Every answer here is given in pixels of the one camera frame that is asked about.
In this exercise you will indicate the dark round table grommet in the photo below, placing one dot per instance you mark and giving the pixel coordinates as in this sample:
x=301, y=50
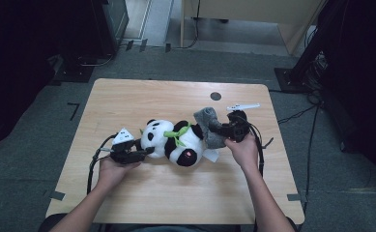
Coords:
x=215, y=96

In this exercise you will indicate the black metal stand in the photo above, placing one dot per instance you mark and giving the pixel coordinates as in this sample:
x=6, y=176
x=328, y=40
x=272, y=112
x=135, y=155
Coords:
x=288, y=80

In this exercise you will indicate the light wooden cabinet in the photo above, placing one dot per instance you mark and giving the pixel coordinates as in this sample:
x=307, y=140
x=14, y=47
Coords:
x=256, y=9

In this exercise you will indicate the person's left hand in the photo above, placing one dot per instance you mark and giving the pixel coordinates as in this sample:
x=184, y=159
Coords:
x=111, y=174

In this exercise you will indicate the dark curtain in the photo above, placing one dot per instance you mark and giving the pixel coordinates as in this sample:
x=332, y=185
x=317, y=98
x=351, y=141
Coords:
x=362, y=80
x=14, y=64

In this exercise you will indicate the person's right hand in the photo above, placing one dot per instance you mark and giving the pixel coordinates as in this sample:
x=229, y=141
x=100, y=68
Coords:
x=246, y=154

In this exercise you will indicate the black floor tape corner mark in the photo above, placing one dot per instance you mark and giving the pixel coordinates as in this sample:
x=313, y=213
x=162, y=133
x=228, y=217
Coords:
x=76, y=109

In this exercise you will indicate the black floor base plate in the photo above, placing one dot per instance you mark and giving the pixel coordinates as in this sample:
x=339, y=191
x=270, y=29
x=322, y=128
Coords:
x=74, y=74

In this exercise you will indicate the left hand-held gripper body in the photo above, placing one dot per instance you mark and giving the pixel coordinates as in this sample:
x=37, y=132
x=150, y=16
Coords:
x=126, y=154

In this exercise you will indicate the panda plush toy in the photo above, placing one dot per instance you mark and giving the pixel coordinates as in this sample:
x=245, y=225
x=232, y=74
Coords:
x=159, y=141

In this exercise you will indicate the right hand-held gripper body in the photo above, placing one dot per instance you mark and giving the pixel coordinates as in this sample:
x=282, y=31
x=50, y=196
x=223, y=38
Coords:
x=237, y=129

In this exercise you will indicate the grey cloth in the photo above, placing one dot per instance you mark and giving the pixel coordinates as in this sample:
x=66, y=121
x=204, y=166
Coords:
x=205, y=114

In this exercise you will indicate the black cabinet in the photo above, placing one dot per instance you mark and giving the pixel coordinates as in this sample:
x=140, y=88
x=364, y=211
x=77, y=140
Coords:
x=111, y=25

